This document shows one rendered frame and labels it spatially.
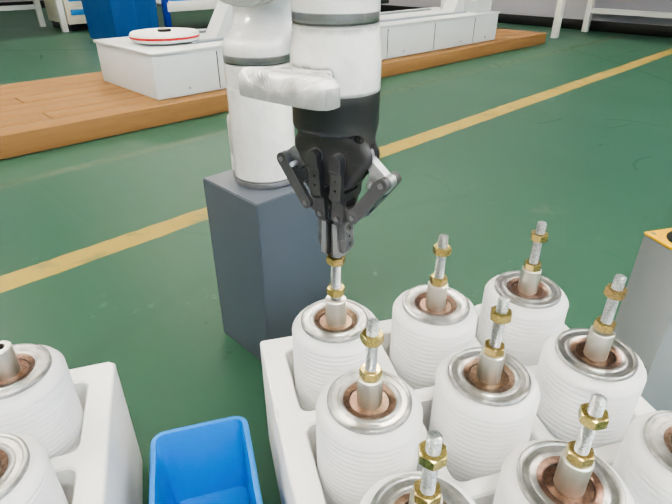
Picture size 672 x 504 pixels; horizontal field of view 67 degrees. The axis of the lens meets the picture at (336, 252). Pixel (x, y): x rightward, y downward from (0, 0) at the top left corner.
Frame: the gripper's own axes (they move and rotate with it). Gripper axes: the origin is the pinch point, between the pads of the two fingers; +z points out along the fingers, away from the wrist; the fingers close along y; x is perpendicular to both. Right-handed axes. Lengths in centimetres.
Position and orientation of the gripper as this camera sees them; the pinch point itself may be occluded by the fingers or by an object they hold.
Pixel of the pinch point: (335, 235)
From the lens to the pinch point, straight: 50.1
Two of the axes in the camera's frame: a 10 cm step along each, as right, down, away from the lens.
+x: -6.0, 4.0, -6.9
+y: -8.0, -3.0, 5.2
